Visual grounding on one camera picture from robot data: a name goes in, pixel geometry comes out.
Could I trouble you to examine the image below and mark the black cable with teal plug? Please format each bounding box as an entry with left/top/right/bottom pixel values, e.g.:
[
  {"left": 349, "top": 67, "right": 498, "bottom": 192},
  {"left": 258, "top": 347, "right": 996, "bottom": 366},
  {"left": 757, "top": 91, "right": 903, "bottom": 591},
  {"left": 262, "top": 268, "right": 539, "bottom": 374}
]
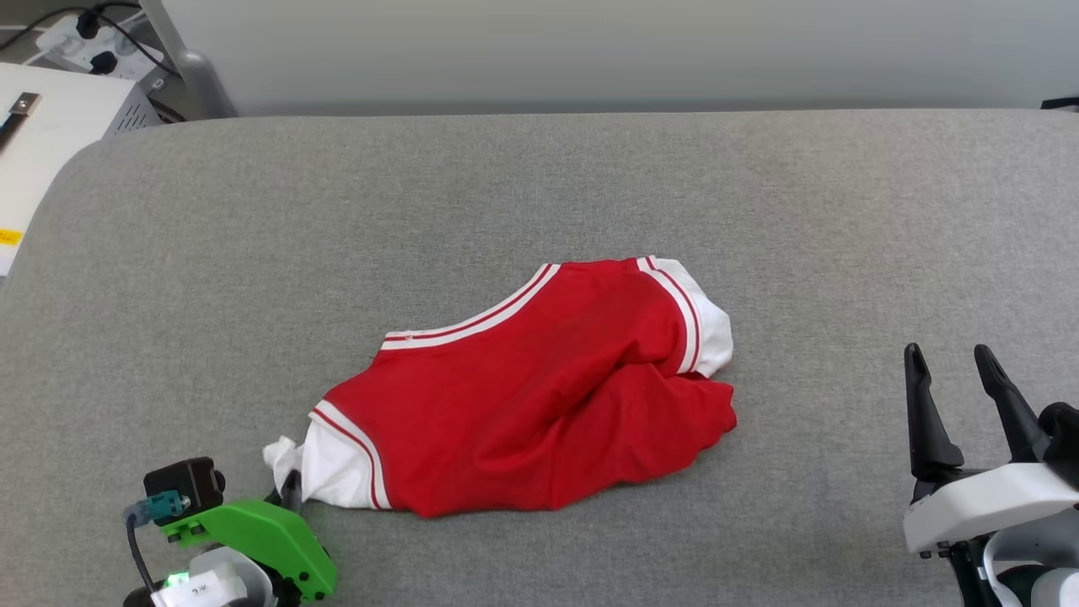
[{"left": 123, "top": 491, "right": 188, "bottom": 596}]

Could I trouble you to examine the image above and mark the red garment with white sleeves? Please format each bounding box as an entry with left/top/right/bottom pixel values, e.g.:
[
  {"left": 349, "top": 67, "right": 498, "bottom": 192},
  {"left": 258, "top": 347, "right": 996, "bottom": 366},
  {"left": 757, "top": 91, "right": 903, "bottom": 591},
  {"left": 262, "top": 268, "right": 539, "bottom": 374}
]
[{"left": 262, "top": 256, "right": 738, "bottom": 518}]

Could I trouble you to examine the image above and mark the white power strip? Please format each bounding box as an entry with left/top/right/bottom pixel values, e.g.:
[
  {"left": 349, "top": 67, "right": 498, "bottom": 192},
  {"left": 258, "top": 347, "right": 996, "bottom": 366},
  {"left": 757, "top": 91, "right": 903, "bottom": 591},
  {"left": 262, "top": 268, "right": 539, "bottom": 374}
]
[{"left": 34, "top": 8, "right": 165, "bottom": 83}]

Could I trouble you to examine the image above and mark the grey metal leg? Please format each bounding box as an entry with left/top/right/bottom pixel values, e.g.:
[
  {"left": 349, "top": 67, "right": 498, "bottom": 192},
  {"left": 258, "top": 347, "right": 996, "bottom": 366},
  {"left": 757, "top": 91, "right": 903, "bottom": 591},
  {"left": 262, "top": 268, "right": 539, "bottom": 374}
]
[{"left": 137, "top": 0, "right": 239, "bottom": 120}]

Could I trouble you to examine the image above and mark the black strap with metal end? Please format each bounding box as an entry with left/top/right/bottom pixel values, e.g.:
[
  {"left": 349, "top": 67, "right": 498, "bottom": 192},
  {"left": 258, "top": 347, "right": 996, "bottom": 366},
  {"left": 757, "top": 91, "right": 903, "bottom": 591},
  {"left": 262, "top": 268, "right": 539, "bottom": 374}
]
[{"left": 0, "top": 91, "right": 42, "bottom": 154}]

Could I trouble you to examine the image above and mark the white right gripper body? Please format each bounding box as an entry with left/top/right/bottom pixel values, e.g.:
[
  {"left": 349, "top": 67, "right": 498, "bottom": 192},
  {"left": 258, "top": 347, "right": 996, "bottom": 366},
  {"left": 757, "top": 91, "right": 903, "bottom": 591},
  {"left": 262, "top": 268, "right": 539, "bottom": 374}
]
[{"left": 902, "top": 462, "right": 1079, "bottom": 559}]

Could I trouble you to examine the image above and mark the black wall cable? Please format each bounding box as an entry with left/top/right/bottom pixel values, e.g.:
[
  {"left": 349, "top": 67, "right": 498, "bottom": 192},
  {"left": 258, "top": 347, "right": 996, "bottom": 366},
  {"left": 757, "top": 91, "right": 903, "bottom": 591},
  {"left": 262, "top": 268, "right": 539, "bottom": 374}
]
[{"left": 0, "top": 3, "right": 182, "bottom": 78}]

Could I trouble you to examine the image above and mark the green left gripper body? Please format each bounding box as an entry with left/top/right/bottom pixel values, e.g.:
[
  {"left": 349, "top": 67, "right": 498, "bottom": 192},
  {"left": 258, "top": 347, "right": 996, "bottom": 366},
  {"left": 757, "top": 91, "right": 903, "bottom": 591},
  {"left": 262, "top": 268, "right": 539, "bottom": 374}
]
[{"left": 159, "top": 498, "right": 338, "bottom": 604}]

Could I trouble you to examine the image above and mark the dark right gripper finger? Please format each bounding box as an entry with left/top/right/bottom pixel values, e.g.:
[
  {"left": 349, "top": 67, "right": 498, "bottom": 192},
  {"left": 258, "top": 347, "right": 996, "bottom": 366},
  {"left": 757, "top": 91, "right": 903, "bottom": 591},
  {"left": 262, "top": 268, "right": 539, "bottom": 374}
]
[
  {"left": 974, "top": 343, "right": 1051, "bottom": 464},
  {"left": 903, "top": 342, "right": 965, "bottom": 483}
]

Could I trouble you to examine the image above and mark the white metal cabinet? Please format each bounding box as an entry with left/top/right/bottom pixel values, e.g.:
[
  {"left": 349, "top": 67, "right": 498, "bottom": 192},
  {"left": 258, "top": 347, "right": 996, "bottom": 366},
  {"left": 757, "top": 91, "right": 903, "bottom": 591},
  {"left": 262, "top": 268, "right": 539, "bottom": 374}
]
[{"left": 0, "top": 62, "right": 163, "bottom": 279}]

